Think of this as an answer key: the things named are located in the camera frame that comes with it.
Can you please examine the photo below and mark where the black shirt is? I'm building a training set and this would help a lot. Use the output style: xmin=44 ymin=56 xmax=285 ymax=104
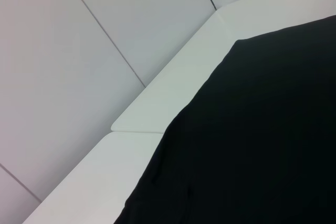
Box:
xmin=113 ymin=14 xmax=336 ymax=224

